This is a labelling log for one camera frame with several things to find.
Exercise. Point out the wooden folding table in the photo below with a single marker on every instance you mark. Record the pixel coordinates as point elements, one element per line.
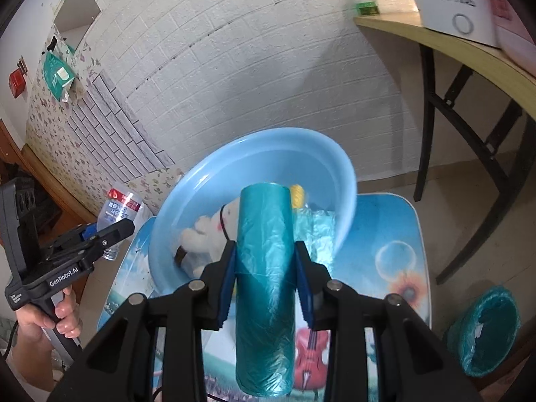
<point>481,56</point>

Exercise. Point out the pink rice cooker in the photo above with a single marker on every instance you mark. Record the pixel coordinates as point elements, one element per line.
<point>517,25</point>

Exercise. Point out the green hanging packet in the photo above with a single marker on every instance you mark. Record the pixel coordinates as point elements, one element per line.
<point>56,75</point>

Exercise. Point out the small green box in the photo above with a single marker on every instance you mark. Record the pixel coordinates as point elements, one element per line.
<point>367,9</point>

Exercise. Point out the light blue plastic basin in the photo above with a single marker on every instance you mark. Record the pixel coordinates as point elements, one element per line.
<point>192,201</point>

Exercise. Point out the teal trash bin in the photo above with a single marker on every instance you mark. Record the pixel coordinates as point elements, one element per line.
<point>465,335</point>

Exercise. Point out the person's left hand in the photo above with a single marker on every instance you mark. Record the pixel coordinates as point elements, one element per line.
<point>63,314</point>

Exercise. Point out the printed scenery desktop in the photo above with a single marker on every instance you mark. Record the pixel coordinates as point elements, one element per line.
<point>377,226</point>

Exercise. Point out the red wall box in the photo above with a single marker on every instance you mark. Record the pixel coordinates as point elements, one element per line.
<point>17,84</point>

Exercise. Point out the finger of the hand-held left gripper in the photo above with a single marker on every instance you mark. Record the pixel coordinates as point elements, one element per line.
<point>90,231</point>
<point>115,232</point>

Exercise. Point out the white plush toy yellow mesh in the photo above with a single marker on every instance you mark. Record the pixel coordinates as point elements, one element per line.
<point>209,234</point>

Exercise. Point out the teal trash bag roll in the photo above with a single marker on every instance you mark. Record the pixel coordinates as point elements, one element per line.
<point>264,268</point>

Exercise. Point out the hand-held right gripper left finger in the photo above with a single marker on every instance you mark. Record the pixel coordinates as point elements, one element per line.
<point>226,284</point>

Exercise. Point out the clear plastic bottle red label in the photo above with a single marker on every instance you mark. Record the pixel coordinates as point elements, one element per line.
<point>119,209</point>

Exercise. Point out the person's left forearm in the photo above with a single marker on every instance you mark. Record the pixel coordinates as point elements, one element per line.
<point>29,356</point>

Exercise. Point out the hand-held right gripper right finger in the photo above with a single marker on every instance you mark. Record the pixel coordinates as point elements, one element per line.
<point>303,284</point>

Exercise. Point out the white appliance carton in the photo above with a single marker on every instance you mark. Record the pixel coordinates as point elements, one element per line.
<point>452,4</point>

